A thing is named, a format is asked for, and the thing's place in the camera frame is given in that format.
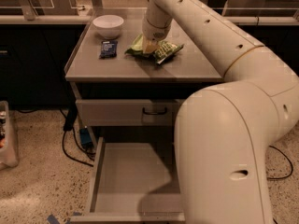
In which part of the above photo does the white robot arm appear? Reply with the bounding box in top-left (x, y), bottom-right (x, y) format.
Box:
top-left (143, 0), bottom-right (299, 224)

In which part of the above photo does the black floor cable left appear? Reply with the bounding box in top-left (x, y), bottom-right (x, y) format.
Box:
top-left (59, 109), bottom-right (96, 168)

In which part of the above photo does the grey drawer cabinet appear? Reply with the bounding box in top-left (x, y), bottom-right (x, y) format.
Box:
top-left (64, 7), bottom-right (225, 224)

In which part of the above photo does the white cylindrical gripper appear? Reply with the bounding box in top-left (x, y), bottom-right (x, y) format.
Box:
top-left (142, 16), bottom-right (172, 54)

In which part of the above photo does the blue power adapter box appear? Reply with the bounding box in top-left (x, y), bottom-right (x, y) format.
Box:
top-left (79, 128), bottom-right (93, 148)

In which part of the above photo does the white ceramic bowl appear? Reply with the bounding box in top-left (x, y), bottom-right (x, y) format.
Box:
top-left (93, 15), bottom-right (124, 39)

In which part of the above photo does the blue tape on floor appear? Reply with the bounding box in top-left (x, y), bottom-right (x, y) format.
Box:
top-left (47, 212), bottom-right (81, 224)

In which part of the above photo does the black drawer handle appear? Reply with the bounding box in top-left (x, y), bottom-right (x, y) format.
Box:
top-left (142, 107), bottom-right (168, 116)

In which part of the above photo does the green jalapeno chip bag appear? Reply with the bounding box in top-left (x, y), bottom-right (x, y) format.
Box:
top-left (125, 34), bottom-right (184, 65)

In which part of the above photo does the clear plastic storage bin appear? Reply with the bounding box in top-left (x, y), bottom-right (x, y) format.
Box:
top-left (0, 101), bottom-right (19, 170)

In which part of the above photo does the open grey middle drawer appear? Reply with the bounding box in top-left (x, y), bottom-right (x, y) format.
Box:
top-left (70, 140), bottom-right (185, 224)

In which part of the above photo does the dark blue snack packet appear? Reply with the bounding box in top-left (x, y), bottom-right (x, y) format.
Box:
top-left (100, 40), bottom-right (118, 59)

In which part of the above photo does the closed grey top drawer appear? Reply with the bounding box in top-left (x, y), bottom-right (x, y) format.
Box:
top-left (76, 99), bottom-right (183, 126)

